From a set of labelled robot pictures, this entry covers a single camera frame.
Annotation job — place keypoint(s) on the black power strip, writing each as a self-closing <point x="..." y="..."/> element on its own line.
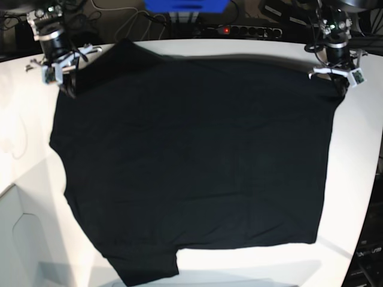
<point x="257" y="32"/>

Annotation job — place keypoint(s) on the white bin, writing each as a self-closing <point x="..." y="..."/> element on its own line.
<point x="25" y="256"/>

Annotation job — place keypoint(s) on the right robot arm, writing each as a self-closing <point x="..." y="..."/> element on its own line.
<point x="47" y="23"/>

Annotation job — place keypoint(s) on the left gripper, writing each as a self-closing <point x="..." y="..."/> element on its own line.
<point x="339" y="61"/>

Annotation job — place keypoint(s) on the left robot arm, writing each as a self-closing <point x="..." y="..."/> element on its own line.
<point x="331" y="38"/>

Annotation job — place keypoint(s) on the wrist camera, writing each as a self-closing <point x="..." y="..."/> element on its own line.
<point x="355" y="77"/>
<point x="52" y="75"/>

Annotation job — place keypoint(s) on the blue plastic box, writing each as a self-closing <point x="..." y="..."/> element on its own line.
<point x="201" y="6"/>

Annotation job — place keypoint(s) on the black T-shirt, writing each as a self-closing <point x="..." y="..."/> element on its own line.
<point x="163" y="154"/>

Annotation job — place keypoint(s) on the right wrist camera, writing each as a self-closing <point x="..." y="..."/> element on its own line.
<point x="52" y="75"/>

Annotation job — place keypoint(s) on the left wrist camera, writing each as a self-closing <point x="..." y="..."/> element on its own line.
<point x="355" y="77"/>

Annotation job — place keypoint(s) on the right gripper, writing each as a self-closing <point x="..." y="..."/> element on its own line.
<point x="62" y="52"/>

